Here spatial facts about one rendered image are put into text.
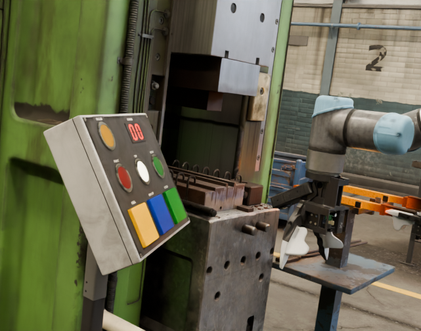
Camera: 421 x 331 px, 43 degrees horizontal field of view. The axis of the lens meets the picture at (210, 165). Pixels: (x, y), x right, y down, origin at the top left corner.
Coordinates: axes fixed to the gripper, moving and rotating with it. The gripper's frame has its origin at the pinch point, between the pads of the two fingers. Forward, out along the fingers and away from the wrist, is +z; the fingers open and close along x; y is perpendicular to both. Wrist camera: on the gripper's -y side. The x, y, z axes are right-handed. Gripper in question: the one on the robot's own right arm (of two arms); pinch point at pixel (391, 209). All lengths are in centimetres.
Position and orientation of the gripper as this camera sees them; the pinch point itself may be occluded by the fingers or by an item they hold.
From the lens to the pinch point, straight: 178.2
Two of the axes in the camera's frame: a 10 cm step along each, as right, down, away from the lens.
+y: -1.2, 9.8, 1.4
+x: 6.4, -0.3, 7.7
